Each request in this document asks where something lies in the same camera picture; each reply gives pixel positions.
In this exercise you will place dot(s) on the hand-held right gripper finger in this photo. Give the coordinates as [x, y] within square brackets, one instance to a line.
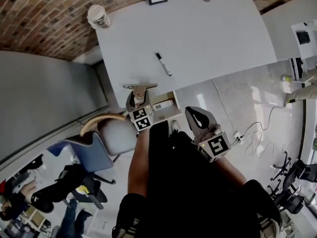
[209, 119]
[190, 123]

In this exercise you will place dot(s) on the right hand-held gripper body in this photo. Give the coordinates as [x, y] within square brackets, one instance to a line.
[215, 147]

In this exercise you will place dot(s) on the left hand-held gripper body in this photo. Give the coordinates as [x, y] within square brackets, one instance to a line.
[142, 118]

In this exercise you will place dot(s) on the metal clip tool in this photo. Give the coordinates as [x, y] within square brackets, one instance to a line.
[138, 86]

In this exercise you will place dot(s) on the wooden drawer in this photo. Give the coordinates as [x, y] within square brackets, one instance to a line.
[168, 113]

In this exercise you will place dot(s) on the white marker pen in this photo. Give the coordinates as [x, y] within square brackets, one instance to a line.
[164, 64]

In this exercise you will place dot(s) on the person's right forearm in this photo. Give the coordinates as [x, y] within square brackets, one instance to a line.
[230, 172]

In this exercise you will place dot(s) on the person's left forearm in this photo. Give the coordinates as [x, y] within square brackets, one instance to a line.
[138, 162]

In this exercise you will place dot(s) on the white desk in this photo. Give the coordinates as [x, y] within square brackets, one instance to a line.
[185, 33]

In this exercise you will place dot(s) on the black office chair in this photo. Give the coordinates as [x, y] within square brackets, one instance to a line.
[49, 197]

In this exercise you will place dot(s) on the person's right hand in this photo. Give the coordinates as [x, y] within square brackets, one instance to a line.
[209, 134]

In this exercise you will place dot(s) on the white calculator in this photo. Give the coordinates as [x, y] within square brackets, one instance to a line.
[161, 105]

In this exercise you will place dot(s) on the person's right white shoe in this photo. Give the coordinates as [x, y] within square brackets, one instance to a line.
[174, 126]

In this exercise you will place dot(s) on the white power strip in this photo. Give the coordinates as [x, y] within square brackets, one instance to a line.
[239, 136]

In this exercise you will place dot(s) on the wooden chair brown seat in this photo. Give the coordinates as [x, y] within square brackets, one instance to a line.
[119, 137]

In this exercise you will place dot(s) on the person's black clothing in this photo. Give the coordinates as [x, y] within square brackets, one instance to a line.
[188, 195]

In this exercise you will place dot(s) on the blue upholstered chair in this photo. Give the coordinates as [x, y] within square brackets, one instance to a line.
[96, 155]

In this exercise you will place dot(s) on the grey refrigerator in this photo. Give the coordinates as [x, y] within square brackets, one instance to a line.
[49, 95]

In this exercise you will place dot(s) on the black swivel chairs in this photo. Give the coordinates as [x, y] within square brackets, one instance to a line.
[294, 180]

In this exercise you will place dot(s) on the white lidded cup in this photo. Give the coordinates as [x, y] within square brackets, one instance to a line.
[97, 15]

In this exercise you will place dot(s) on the yellow and white object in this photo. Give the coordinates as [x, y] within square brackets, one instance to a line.
[82, 190]

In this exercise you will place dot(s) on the white shelf unit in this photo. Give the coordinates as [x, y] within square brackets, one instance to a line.
[307, 56]

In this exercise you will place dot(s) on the black keyboard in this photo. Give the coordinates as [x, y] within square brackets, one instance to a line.
[302, 37]

